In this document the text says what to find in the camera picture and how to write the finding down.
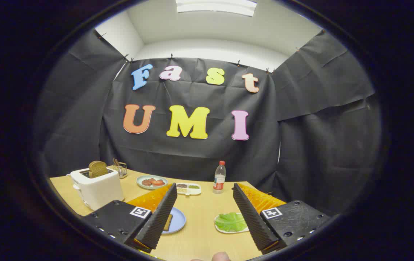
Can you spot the white square plate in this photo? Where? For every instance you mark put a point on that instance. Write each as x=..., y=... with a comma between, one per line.
x=225, y=231

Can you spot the green lettuce leaf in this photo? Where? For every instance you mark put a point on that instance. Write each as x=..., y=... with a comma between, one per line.
x=230, y=222

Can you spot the ceiling light panel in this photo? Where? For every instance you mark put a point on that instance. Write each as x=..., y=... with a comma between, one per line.
x=216, y=7

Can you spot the clear plastic water bottle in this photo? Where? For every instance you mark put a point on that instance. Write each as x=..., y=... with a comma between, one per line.
x=219, y=179

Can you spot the wooden utensils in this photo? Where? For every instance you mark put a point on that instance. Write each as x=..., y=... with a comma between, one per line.
x=116, y=162

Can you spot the small bread slice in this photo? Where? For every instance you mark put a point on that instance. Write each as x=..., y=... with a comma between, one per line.
x=168, y=222

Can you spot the red tomato slice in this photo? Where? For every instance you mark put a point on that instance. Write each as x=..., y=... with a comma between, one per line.
x=158, y=182

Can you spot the pale green round plate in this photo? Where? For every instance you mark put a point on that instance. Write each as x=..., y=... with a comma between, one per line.
x=149, y=187

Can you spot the brown toast slice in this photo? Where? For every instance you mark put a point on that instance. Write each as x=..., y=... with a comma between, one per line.
x=98, y=168

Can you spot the blue round plate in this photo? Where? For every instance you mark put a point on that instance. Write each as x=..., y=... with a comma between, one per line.
x=178, y=219

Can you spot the brown meat patty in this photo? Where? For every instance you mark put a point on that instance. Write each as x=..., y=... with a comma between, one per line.
x=146, y=182

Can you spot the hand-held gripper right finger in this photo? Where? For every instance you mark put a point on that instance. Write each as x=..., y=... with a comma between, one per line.
x=252, y=217

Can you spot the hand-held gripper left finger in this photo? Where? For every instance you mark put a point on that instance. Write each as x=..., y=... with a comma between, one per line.
x=159, y=217

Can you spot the white toaster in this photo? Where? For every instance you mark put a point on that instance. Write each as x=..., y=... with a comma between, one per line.
x=98, y=190

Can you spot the white divided seed dish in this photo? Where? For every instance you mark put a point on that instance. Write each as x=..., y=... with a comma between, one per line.
x=188, y=188

